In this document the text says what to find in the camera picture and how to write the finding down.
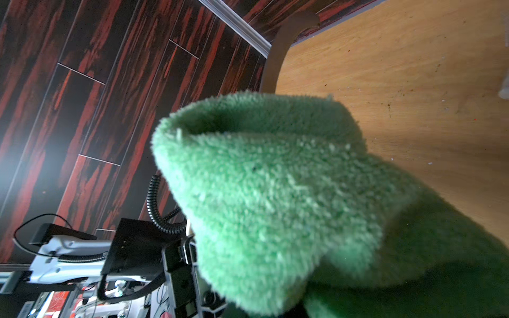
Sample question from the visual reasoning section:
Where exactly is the green microfibre rag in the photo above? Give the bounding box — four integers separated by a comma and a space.
151, 92, 508, 317

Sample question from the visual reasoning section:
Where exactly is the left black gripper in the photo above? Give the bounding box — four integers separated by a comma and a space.
98, 219, 227, 317

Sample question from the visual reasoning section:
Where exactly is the sickle plain wooden handle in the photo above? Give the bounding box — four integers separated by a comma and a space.
259, 11, 320, 94

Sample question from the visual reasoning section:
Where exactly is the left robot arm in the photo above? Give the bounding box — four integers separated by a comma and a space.
1, 219, 227, 317

